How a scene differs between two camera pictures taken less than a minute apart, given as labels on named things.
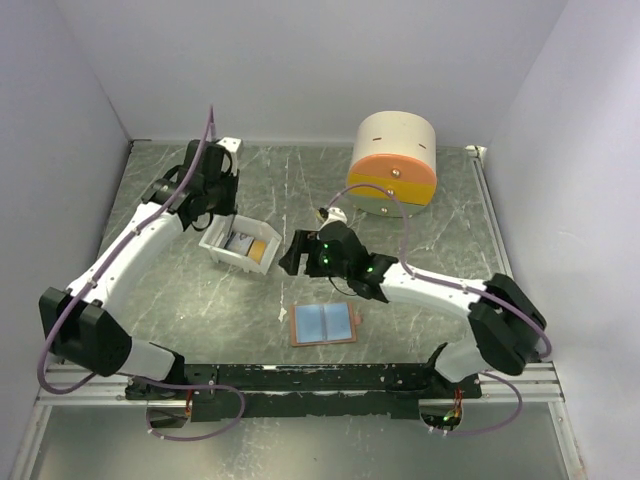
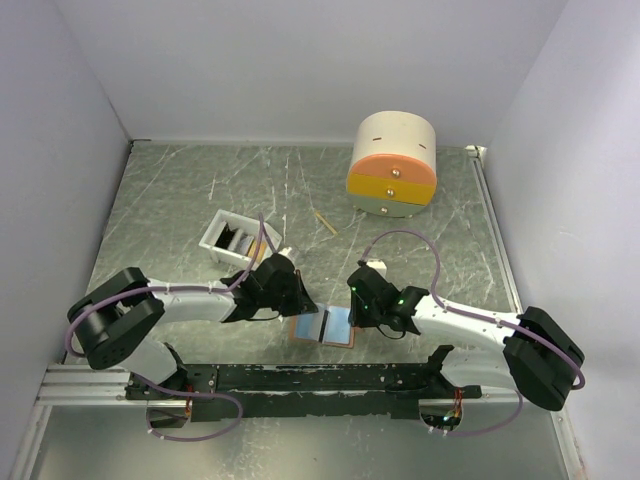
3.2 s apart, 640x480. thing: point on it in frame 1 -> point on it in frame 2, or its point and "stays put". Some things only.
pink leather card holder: [323, 323] stays put
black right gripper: [304, 241] -> [356, 317]
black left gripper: [232, 177] -> [302, 302]
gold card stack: [257, 251] stays put
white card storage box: [244, 242] stays put
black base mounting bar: [304, 392] stays put
